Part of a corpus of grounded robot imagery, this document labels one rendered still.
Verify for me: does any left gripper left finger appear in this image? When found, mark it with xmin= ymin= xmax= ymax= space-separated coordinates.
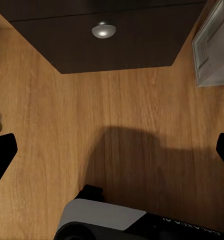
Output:
xmin=0 ymin=133 xmax=18 ymax=179

